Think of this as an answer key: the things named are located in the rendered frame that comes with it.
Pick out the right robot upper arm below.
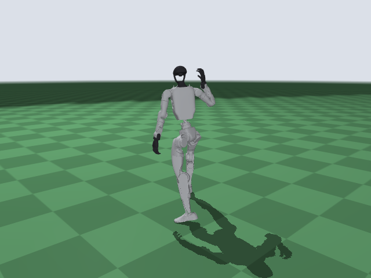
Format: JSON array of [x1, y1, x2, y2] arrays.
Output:
[[194, 88, 215, 107]]

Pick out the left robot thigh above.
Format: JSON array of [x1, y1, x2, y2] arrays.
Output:
[[171, 134, 190, 181]]

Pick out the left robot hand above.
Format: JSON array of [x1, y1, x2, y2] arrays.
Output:
[[152, 134, 161, 154]]

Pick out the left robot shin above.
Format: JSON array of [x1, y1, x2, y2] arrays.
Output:
[[177, 173, 191, 215]]

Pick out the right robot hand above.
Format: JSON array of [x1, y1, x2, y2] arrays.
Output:
[[197, 68, 206, 89]]

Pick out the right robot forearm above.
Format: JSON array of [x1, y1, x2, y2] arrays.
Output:
[[200, 84, 216, 104]]

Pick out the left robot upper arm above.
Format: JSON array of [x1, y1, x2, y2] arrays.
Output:
[[160, 89, 172, 119]]

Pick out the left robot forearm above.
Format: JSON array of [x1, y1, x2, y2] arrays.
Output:
[[154, 111, 165, 138]]

